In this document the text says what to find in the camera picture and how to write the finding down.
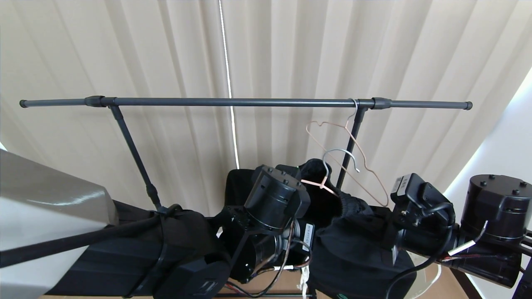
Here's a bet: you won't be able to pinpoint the black clothes rack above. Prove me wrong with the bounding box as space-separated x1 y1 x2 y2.
20 96 473 299

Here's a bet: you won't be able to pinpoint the white laundry basket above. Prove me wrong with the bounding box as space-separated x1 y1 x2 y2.
409 262 442 293

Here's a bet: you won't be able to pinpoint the black shorts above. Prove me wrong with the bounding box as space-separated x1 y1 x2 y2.
224 159 417 299

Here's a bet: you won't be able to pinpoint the beige curtain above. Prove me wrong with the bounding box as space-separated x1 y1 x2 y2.
0 0 532 216

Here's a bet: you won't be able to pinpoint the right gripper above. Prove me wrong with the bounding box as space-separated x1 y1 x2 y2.
393 228 461 266

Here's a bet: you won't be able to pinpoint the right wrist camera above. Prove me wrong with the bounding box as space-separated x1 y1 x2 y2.
391 174 456 233

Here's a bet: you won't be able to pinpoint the pink clothes hanger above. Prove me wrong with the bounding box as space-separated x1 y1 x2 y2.
300 149 361 198
306 100 390 207

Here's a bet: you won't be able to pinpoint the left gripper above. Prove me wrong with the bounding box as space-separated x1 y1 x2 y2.
249 223 315 273

